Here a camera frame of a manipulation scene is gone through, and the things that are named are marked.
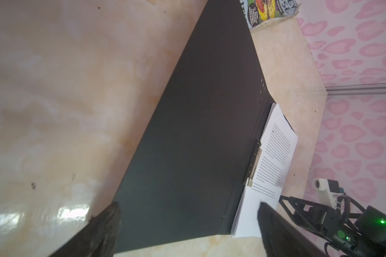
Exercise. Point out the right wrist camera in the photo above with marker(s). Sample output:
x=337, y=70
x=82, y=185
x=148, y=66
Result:
x=328, y=191

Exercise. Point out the printed paper sheet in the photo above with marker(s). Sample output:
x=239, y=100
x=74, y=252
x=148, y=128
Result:
x=268, y=174

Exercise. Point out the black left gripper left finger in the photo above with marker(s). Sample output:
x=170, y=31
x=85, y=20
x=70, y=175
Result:
x=97, y=239

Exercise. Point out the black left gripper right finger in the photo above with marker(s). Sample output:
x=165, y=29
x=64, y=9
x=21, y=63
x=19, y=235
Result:
x=280, y=239

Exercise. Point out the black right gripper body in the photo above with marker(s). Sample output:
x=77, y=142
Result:
x=327, y=224

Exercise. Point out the white and black folder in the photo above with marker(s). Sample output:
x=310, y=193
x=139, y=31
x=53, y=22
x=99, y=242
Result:
x=187, y=176

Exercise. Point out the colourful paperback book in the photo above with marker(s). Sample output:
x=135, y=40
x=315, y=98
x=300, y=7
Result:
x=263, y=13

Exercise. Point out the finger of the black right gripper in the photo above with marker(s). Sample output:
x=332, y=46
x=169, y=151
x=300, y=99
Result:
x=294, y=208

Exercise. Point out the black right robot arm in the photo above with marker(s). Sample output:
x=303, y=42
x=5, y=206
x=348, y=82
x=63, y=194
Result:
x=369, y=222

